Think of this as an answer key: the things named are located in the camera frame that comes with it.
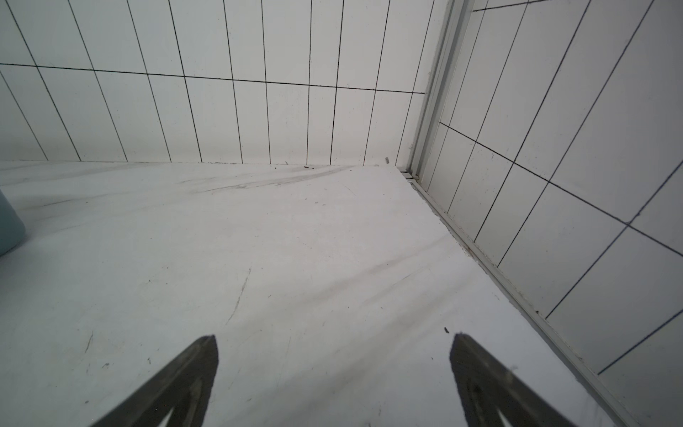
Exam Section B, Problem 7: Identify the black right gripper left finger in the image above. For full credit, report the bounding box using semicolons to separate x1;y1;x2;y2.
94;336;219;426

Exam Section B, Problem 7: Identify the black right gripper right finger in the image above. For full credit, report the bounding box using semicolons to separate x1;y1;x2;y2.
449;333;573;426

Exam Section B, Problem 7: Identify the teal ceramic cup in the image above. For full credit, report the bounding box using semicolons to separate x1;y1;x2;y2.
0;192;26;255

